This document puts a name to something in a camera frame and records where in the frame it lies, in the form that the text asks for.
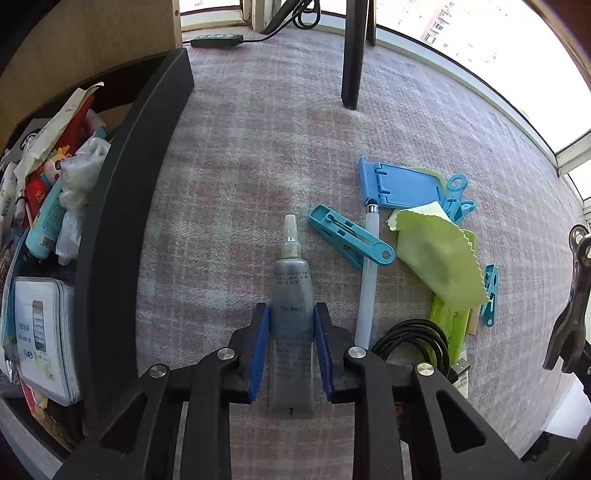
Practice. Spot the grey squeeze tube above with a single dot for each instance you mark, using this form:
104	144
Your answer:
291	295

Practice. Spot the black tripod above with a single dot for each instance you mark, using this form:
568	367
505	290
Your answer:
354	55

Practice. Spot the white stylus pen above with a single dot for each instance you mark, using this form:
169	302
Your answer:
368	295

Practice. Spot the white plastic bag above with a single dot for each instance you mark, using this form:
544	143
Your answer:
81	175

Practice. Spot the long blue flat clothespin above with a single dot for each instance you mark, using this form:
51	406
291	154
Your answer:
351	237

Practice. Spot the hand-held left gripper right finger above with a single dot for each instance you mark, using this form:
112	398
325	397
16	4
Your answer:
323	350

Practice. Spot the white window frame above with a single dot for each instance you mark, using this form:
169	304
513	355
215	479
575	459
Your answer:
508	115

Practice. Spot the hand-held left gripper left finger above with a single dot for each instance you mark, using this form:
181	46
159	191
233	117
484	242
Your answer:
258	350

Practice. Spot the small blue clothespin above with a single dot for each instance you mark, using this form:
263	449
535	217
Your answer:
490	295

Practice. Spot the beige paper packet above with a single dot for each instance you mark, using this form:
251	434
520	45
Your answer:
55	129

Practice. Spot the teal tube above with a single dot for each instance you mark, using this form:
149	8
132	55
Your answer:
46	221

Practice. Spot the blue phone stand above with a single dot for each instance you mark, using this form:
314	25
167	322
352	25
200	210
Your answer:
401	182

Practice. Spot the black cardboard box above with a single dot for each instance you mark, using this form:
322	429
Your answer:
120	230

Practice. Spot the light wooden board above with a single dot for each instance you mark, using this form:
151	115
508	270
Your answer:
92	41

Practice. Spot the red plush toy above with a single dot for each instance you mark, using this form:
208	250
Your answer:
39	184

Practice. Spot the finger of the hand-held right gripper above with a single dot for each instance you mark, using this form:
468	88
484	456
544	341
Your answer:
579	286

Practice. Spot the green zigzag-edged cloth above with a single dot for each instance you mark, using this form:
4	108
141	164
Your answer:
438	258

